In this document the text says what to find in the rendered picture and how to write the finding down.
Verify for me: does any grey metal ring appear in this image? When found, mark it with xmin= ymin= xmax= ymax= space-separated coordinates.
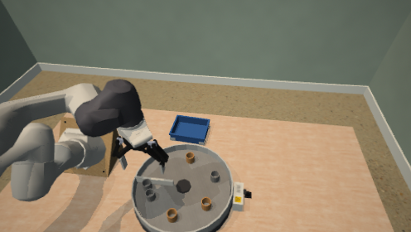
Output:
xmin=142 ymin=179 xmax=152 ymax=191
xmin=210 ymin=171 xmax=220 ymax=183
xmin=145 ymin=188 xmax=156 ymax=202

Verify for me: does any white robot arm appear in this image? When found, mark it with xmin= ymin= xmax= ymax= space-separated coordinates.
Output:
xmin=0 ymin=79 xmax=152 ymax=202

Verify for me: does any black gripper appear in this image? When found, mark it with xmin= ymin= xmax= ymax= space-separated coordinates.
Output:
xmin=112 ymin=136 xmax=169 ymax=174

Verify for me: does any bronze bushing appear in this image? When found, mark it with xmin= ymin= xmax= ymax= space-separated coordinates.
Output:
xmin=186 ymin=152 xmax=195 ymax=164
xmin=201 ymin=197 xmax=211 ymax=211
xmin=167 ymin=208 xmax=177 ymax=223

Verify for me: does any blue crate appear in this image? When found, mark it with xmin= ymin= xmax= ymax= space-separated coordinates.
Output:
xmin=169 ymin=115 xmax=210 ymax=146

